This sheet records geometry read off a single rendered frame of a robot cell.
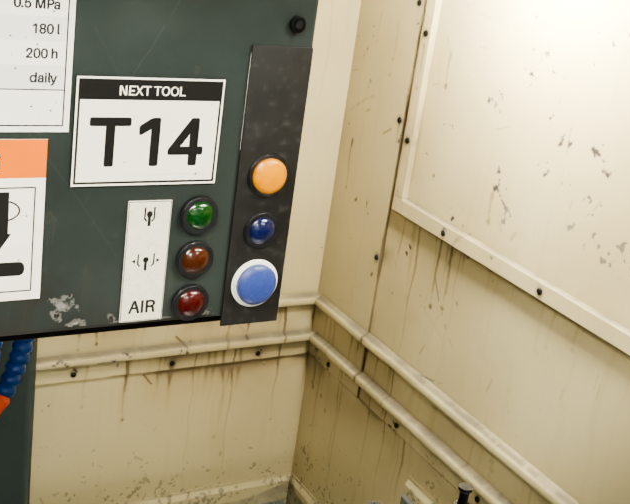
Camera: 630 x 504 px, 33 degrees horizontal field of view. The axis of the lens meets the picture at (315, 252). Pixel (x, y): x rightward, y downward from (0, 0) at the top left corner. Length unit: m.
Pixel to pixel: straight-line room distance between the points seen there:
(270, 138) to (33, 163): 0.16
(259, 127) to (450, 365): 1.10
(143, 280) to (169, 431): 1.40
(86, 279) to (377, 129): 1.24
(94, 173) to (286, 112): 0.14
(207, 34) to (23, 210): 0.16
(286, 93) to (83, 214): 0.16
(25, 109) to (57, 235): 0.08
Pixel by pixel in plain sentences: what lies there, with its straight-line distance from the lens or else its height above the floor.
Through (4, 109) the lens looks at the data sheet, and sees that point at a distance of 0.65.
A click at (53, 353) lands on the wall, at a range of 1.93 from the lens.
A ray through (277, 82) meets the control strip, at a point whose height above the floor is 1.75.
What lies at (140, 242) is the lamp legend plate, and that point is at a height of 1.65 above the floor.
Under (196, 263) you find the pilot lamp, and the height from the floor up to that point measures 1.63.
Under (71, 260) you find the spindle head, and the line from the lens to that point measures 0.69.
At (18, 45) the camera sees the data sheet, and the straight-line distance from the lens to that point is 0.64.
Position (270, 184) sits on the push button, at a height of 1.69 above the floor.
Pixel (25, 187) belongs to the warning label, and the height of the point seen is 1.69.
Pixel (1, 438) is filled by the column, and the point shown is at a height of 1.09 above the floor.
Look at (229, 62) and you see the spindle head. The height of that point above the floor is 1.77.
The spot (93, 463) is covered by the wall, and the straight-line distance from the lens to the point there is 2.08.
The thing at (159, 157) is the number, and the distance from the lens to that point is 0.69.
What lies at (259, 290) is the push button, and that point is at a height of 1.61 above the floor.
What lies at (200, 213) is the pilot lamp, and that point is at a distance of 0.71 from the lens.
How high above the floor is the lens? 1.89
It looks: 20 degrees down
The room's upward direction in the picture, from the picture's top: 8 degrees clockwise
